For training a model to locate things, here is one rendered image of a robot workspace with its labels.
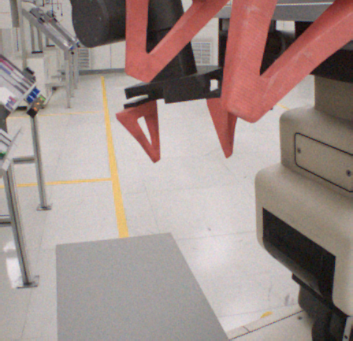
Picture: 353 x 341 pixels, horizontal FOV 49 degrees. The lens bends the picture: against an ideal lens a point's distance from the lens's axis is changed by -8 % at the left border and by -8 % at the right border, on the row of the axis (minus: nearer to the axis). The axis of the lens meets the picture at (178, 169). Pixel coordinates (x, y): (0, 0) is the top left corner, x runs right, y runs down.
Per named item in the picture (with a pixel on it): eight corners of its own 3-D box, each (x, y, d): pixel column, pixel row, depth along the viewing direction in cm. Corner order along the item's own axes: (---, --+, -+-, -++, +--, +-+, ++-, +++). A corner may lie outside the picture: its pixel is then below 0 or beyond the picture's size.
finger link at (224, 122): (236, 165, 43) (219, 77, 41) (177, 168, 47) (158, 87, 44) (256, 146, 49) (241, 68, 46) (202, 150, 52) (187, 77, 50)
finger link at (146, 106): (179, 168, 47) (160, 87, 44) (127, 172, 50) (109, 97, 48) (203, 150, 52) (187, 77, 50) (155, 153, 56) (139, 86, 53)
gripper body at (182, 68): (205, 91, 42) (189, 22, 40) (125, 104, 47) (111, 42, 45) (227, 82, 47) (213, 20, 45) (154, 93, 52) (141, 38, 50)
